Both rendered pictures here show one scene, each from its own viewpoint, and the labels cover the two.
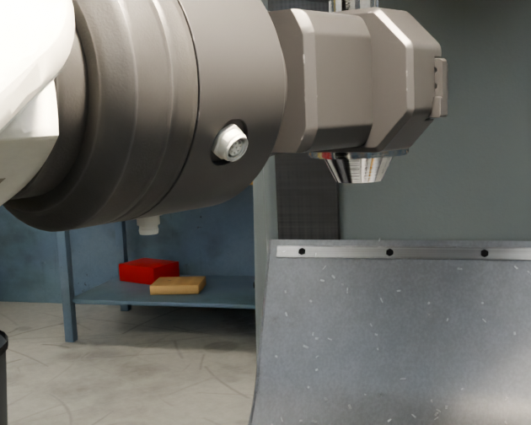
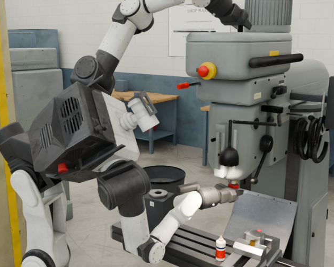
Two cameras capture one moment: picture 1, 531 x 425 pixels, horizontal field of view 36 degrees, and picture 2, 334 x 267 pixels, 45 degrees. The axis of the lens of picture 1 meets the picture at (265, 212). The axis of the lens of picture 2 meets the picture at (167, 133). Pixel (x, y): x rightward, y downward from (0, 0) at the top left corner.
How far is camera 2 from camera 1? 1.40 m
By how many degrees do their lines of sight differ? 20
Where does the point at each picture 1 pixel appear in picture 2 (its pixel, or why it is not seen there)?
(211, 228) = not seen: hidden behind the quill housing
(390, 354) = (254, 213)
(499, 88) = (279, 171)
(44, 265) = (197, 133)
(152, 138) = (206, 205)
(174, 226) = not seen: hidden behind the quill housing
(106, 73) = (203, 202)
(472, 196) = (273, 188)
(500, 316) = (274, 211)
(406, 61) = (231, 196)
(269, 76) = (217, 199)
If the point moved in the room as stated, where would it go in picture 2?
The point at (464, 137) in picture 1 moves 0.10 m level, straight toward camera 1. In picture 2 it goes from (273, 178) to (265, 184)
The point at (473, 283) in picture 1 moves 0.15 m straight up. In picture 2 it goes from (271, 204) to (272, 175)
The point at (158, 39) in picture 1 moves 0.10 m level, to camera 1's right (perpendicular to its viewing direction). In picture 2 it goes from (207, 199) to (233, 203)
